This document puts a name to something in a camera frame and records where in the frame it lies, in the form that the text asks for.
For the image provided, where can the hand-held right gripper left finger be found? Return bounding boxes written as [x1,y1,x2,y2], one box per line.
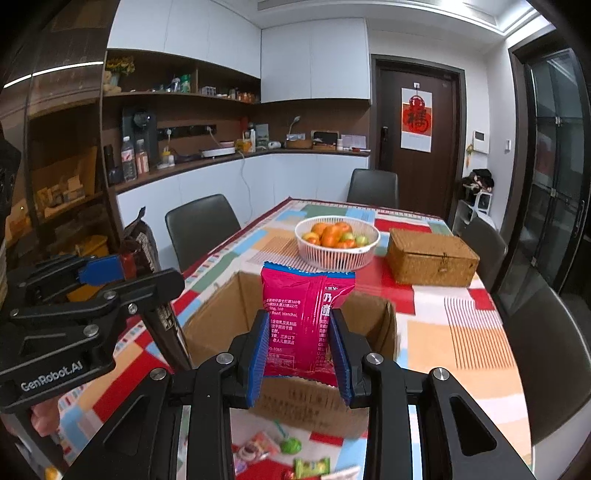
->
[60,310,271,480]

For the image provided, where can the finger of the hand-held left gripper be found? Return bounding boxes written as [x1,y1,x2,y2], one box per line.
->
[7,253,127,305]
[0,268,185,370]

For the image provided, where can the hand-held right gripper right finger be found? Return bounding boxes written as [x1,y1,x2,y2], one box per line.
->
[329,308,539,480]

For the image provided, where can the brown snack bag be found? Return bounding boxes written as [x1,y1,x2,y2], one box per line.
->
[119,207,194,370]

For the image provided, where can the cardboard box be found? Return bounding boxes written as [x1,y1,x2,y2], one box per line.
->
[182,271,398,439]

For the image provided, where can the pink snack packet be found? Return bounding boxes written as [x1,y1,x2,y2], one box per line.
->
[260,261,357,387]

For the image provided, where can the person's left hand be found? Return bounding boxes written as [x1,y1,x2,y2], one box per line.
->
[30,399,61,437]

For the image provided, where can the yellow box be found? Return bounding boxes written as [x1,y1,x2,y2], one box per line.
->
[76,234,110,257]

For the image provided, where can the dark grey dining chair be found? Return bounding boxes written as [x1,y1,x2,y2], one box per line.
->
[346,168,399,209]
[459,216,509,280]
[501,284,591,446]
[165,194,242,273]

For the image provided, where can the pink candy packet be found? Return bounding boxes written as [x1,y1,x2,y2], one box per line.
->
[233,431,282,476]

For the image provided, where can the colourful patchwork tablecloth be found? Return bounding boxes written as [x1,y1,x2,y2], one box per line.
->
[55,198,536,480]

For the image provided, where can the white plastic fruit basket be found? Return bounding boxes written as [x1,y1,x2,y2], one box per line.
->
[294,215,380,272]

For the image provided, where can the black flask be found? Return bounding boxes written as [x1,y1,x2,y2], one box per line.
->
[103,145,122,185]

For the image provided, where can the green candy packet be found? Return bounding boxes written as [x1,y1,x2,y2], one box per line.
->
[293,457,332,480]

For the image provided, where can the white candy packet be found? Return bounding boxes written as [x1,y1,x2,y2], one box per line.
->
[323,465,362,480]

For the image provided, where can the clear water bottle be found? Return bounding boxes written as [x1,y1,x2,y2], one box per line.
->
[121,136,137,182]

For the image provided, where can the pile of mixed fruits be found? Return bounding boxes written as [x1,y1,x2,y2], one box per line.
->
[301,222,370,250]

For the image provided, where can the wicker lidded box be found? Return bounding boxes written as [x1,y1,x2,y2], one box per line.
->
[386,227,481,288]

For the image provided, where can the black water dispenser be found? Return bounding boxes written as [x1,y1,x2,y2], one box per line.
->
[122,107,158,169]

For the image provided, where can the white base cabinets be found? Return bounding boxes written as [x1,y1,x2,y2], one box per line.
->
[115,152,370,252]

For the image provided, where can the sunflower bouquet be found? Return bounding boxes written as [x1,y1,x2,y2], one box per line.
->
[105,56,136,77]

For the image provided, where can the dark brown door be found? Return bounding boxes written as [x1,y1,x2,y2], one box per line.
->
[370,54,466,221]

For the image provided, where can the white stool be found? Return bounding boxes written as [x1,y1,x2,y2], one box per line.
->
[455,191,492,234]

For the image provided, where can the red and white door poster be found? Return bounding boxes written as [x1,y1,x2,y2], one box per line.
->
[400,87,434,152]

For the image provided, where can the black framed glass door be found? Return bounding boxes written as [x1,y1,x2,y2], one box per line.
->
[508,36,591,296]

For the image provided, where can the white power cable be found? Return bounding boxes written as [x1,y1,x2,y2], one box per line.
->
[238,150,252,222]

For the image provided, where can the white wall cabinets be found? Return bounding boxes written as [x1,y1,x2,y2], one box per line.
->
[107,0,372,104]

